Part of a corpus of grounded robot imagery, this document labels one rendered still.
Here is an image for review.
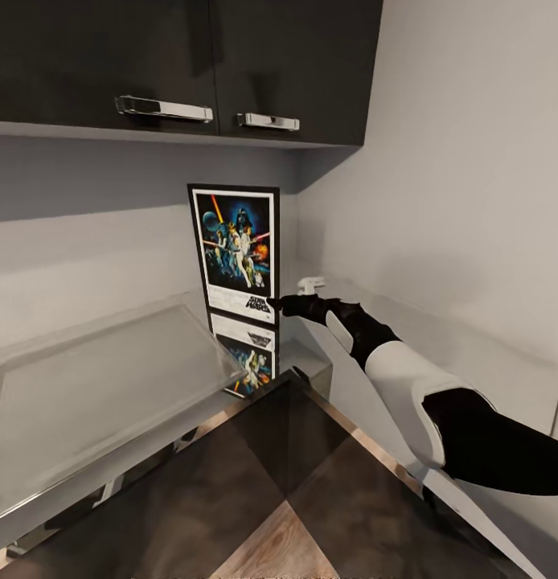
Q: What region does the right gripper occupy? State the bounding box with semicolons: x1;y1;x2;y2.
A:
266;294;318;319

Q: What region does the poster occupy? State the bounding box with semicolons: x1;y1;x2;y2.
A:
187;183;281;329

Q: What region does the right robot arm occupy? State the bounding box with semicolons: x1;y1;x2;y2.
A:
266;277;558;579

